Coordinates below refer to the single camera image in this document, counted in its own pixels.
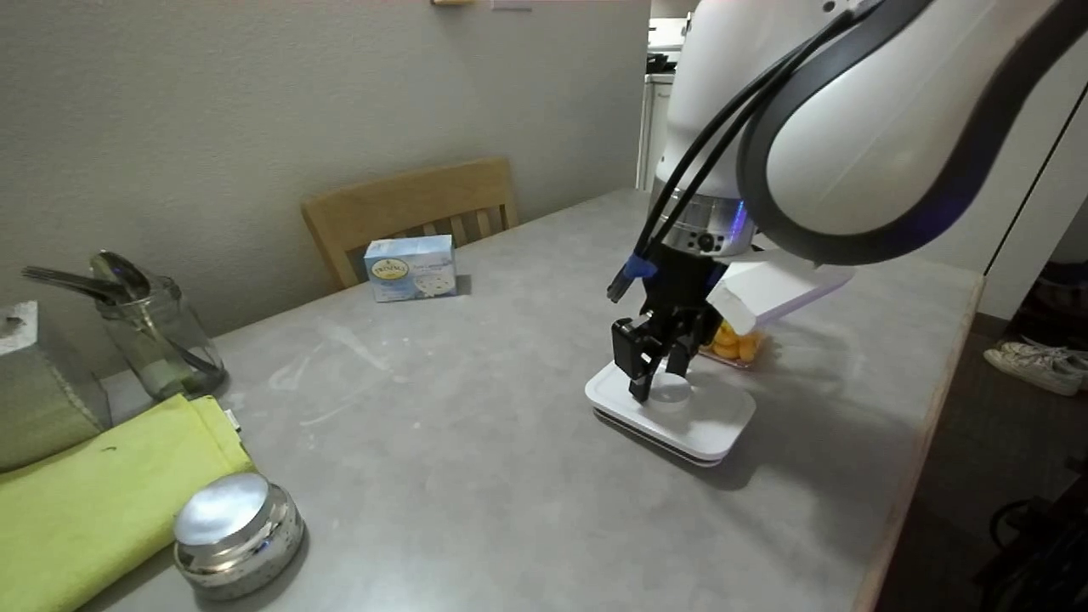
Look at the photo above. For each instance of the white rectangular container lid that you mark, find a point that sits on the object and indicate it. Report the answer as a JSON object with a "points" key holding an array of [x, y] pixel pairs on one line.
{"points": [[699, 420]]}

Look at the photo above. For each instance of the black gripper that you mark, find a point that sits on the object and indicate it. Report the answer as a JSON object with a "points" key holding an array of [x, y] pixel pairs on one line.
{"points": [[682, 290]]}

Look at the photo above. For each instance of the wooden chair with solid backrest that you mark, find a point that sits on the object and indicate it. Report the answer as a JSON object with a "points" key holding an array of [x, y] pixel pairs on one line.
{"points": [[400, 201]]}

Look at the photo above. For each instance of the orange snack pieces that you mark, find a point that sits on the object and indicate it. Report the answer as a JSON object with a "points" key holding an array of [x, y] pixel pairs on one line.
{"points": [[735, 346]]}

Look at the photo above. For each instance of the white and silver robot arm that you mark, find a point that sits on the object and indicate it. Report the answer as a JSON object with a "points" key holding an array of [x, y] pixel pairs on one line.
{"points": [[860, 137]]}

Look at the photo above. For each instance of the white kitchen cabinet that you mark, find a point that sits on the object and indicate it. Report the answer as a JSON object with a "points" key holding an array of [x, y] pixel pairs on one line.
{"points": [[651, 137]]}

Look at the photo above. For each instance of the black wheeled frame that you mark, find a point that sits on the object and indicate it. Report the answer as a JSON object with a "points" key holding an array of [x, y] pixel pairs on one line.
{"points": [[1040, 556]]}

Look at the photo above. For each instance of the round silver metal tin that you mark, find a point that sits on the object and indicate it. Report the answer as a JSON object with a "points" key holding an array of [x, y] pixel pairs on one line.
{"points": [[234, 532]]}

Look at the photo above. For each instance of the white shoes on floor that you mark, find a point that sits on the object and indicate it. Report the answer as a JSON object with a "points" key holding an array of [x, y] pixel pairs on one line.
{"points": [[1039, 368]]}

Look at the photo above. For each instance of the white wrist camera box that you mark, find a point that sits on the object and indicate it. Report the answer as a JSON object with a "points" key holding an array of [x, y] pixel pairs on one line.
{"points": [[768, 294]]}

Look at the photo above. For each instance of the lime green cloth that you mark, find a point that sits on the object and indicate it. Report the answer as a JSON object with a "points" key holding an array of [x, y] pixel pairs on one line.
{"points": [[90, 497]]}

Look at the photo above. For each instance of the light blue cardboard box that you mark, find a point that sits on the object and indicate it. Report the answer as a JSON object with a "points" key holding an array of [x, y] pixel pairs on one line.
{"points": [[409, 271]]}

